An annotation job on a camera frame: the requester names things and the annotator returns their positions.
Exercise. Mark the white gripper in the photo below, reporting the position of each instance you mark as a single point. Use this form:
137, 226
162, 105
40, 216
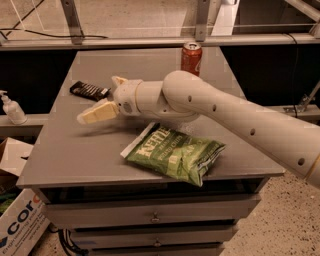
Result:
125, 97

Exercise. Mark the black rxbar chocolate bar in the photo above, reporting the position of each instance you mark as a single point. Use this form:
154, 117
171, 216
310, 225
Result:
89, 91

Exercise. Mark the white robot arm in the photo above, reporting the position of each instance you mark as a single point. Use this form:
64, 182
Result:
291, 142

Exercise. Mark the red coke can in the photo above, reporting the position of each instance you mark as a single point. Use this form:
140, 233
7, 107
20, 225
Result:
191, 56

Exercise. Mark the green kettle chips bag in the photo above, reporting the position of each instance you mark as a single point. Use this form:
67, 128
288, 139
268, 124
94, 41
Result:
173, 153

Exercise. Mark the white pump sanitizer bottle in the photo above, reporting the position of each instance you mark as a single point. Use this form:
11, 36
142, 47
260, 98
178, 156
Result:
12, 109

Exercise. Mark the white cardboard box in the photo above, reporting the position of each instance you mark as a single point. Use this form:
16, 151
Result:
21, 222

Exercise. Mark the grey metal frame rail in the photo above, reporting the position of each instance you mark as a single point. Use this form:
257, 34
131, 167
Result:
111, 24

